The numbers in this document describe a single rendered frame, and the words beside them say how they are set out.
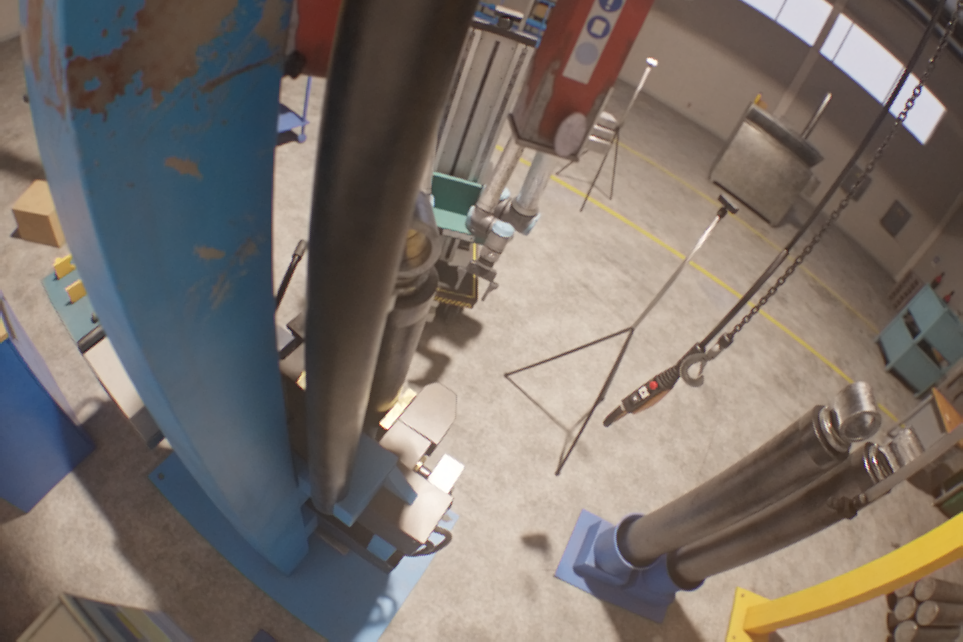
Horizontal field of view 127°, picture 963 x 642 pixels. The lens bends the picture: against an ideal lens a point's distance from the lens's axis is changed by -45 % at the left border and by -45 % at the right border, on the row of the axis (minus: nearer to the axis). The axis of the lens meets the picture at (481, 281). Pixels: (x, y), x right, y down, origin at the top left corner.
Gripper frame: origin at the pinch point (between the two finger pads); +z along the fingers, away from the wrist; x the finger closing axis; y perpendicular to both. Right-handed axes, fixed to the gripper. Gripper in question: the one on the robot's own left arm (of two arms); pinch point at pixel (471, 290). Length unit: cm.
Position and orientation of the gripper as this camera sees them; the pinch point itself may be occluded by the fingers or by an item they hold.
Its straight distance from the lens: 197.7
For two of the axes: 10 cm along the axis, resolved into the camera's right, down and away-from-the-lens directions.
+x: 9.0, 4.1, 1.7
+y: 0.3, 3.3, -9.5
